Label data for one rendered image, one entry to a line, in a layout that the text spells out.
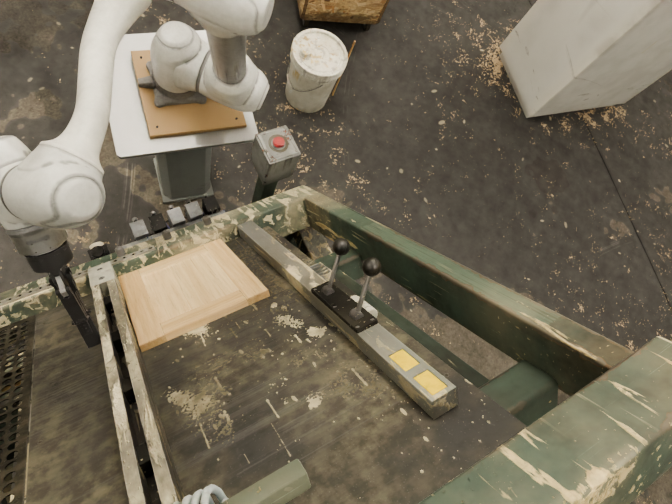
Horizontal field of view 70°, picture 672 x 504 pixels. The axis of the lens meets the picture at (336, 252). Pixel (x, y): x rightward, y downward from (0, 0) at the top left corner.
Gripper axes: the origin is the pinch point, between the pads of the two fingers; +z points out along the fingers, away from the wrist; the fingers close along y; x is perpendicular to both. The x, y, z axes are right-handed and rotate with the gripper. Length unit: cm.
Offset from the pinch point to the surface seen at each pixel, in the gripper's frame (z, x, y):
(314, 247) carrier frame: 22, 69, -38
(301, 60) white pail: -28, 123, -136
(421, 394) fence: 5, 45, 54
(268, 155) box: -11, 64, -47
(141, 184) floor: 11, 30, -150
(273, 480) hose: -18, 17, 73
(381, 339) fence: 4, 48, 39
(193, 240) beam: 4.1, 31.1, -37.9
